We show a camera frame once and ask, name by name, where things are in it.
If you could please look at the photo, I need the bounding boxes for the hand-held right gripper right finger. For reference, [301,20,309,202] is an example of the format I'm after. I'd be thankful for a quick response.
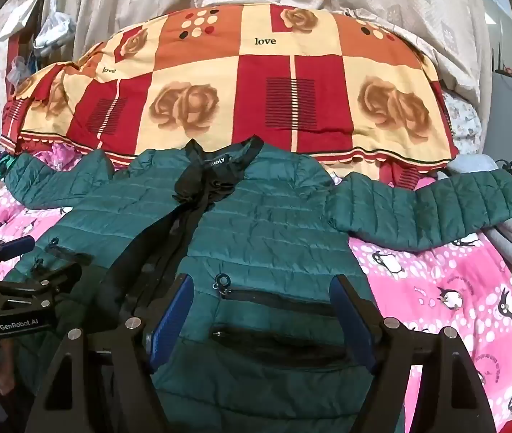
[329,274,499,433]

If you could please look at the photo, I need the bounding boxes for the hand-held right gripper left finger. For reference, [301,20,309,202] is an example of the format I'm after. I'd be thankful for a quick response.
[24,273,194,433]

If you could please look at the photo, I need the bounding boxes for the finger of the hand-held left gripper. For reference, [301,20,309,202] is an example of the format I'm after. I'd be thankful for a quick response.
[0,235,37,276]
[0,255,94,298]

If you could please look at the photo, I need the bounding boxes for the green puffer jacket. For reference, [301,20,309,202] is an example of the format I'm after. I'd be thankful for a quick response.
[4,134,512,433]

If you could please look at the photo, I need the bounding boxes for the pink penguin blanket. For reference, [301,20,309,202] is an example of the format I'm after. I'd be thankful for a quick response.
[0,144,512,433]

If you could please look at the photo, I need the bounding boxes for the clear plastic bag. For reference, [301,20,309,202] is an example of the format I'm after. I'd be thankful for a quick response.
[34,0,75,56]

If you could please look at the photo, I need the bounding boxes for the white paper bag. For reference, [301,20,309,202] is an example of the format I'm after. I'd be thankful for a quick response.
[0,0,41,42]

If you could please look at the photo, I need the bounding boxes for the white floral sheet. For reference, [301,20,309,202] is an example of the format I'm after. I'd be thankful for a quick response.
[443,88,484,156]

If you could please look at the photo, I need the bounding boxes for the rose patterned quilt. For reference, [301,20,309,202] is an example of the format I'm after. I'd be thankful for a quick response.
[0,2,459,181]

